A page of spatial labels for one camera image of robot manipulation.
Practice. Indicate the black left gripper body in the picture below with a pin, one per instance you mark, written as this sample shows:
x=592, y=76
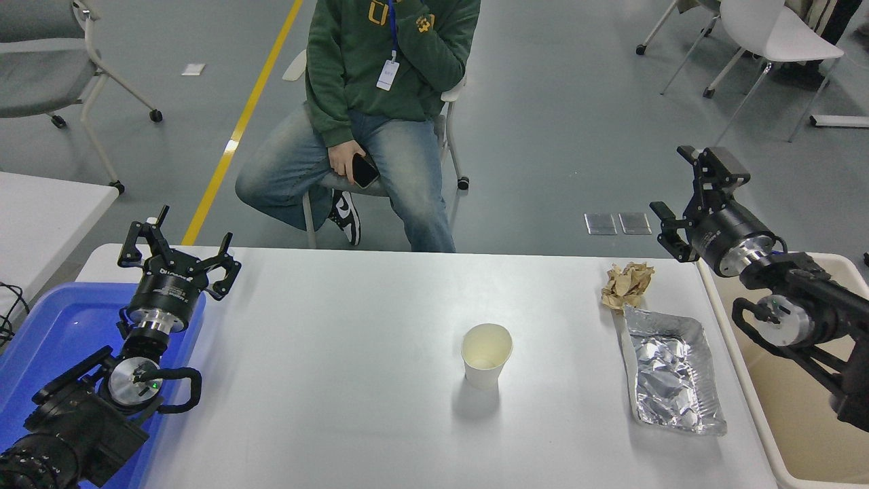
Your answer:
x=166, y=292

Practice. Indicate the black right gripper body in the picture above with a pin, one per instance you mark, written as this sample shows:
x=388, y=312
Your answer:
x=723, y=238

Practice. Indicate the tan paper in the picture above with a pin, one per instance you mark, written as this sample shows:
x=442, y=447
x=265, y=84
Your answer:
x=624, y=285

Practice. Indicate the silver foil tray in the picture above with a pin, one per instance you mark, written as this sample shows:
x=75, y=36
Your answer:
x=672, y=380

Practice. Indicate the black smartphone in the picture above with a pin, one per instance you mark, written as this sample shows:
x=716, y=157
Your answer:
x=366, y=173

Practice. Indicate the white paper cup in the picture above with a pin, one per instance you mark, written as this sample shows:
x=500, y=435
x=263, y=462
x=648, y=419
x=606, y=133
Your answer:
x=485, y=370

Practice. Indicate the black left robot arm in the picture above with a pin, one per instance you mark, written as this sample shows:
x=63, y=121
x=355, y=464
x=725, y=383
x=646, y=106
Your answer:
x=75, y=421

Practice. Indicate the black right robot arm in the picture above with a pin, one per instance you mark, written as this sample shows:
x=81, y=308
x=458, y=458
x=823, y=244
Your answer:
x=815, y=305

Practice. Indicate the person's right hand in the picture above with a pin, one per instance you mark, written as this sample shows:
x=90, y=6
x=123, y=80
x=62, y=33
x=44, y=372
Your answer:
x=341, y=163

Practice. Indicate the silver floor socket plate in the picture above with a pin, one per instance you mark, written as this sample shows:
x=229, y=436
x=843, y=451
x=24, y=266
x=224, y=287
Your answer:
x=601, y=223
x=635, y=223

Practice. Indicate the white side table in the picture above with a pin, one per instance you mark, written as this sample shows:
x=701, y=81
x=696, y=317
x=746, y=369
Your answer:
x=41, y=217

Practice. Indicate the blue plastic tray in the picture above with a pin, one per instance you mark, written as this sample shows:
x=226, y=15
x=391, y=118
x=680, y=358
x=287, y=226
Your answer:
x=54, y=326

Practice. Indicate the white table foot bar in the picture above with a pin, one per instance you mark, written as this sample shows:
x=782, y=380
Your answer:
x=842, y=121

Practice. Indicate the white plastic chair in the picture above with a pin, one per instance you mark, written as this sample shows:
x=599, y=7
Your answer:
x=774, y=34

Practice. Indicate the white-legged rolling chair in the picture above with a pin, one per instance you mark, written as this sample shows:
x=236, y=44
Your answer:
x=696, y=4

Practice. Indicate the person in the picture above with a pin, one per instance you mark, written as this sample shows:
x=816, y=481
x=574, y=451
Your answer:
x=845, y=17
x=360, y=54

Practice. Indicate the large pale plastic bin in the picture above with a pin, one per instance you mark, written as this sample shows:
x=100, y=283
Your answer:
x=801, y=421

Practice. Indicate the grey office chair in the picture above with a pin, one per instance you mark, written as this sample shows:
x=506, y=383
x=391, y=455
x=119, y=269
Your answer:
x=34, y=75

